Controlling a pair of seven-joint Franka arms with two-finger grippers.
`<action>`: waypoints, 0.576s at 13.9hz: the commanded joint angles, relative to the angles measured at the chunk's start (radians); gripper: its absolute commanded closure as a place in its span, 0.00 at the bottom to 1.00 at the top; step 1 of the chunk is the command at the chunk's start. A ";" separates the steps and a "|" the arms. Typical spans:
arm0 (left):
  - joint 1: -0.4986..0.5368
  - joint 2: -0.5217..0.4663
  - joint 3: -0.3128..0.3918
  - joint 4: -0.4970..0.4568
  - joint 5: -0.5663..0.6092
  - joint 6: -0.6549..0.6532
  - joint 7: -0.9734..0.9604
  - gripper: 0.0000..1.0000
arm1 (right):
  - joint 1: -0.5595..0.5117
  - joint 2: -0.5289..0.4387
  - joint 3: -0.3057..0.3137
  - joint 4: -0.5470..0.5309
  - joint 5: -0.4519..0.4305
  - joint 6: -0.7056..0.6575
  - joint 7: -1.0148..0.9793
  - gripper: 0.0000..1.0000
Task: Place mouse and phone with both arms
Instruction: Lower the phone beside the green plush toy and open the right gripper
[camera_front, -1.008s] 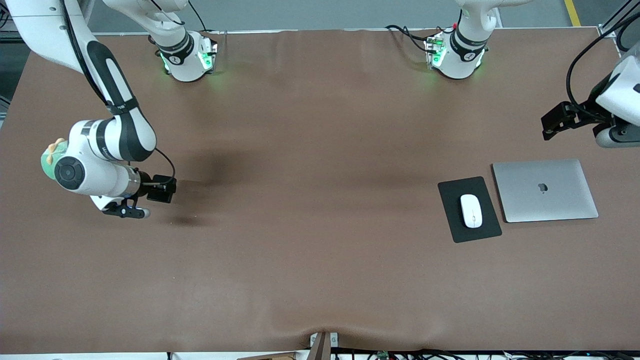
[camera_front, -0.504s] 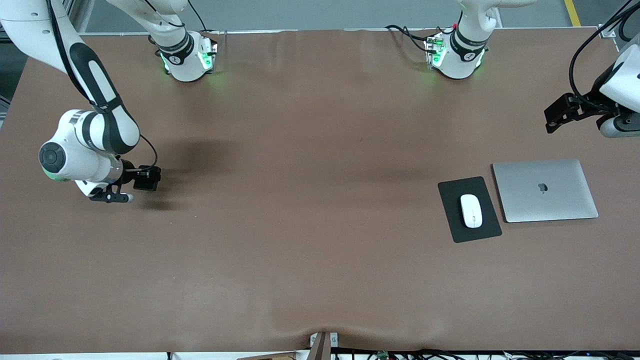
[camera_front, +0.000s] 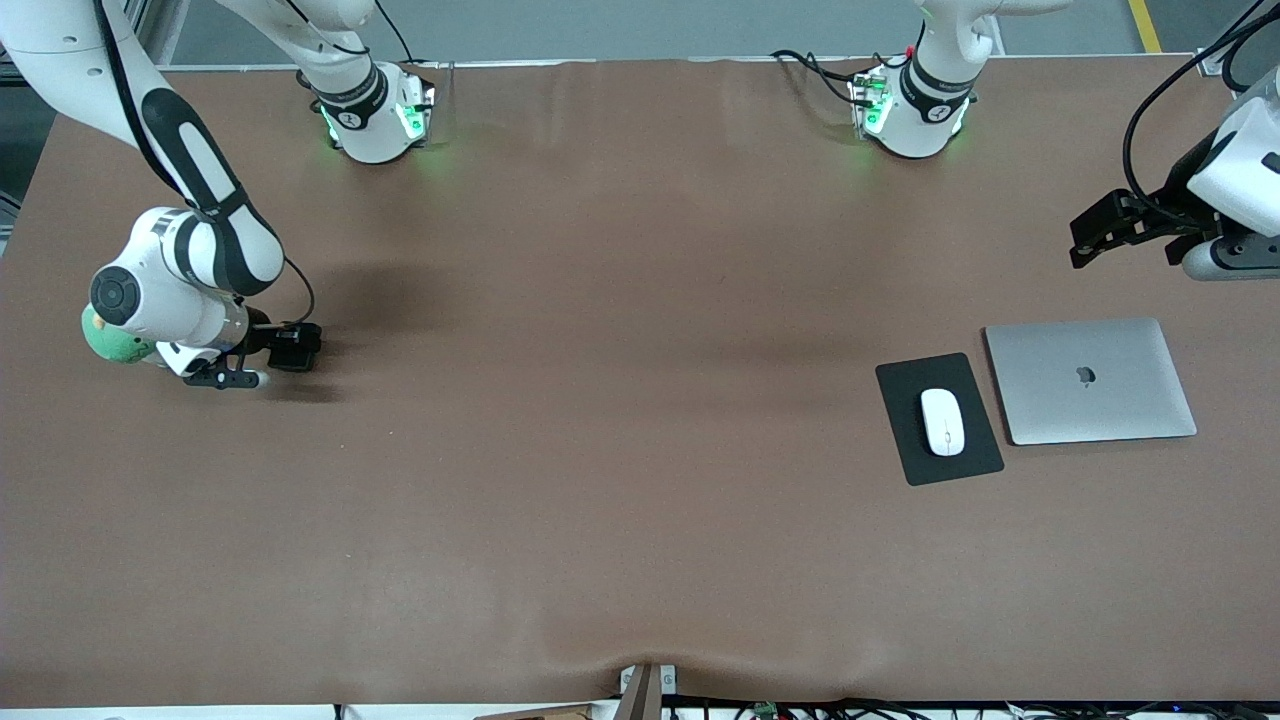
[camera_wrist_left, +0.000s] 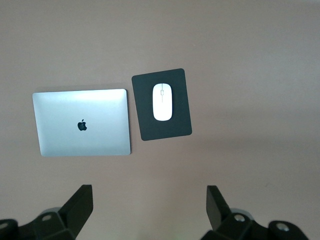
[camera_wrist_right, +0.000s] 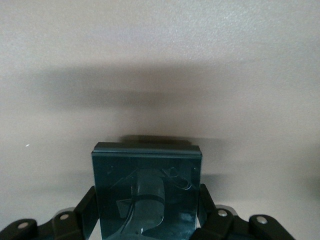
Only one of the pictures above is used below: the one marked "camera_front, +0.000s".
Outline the black left base cable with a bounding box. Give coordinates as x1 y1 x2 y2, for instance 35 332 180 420
770 48 906 106

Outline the black base cable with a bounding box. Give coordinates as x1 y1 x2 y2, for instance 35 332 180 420
770 48 906 106
375 0 416 66

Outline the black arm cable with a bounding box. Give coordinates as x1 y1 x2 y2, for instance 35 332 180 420
90 0 317 326
1122 0 1280 226

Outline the aluminium profile post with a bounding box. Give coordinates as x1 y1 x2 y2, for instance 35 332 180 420
1195 0 1280 76

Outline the green dinosaur plush toy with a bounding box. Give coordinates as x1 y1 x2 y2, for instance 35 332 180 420
82 305 166 367

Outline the black right base cable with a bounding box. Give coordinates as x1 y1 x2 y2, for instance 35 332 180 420
375 0 416 66

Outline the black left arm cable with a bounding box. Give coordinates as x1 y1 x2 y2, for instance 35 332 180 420
1122 0 1280 226

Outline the metal table edge bracket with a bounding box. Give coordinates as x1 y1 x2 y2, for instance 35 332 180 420
620 663 678 720

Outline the aluminium frame structure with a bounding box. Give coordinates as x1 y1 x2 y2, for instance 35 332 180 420
125 0 191 69

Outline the black mouse pad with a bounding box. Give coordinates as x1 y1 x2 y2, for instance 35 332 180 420
875 352 1006 488

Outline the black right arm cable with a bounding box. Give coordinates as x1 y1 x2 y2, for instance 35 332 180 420
90 0 317 326

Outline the white computer mouse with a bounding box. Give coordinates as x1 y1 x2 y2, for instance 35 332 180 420
920 387 967 458

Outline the black phone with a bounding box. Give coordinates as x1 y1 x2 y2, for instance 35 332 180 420
268 322 324 374

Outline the silver laptop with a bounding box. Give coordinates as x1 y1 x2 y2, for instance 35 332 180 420
982 317 1199 447

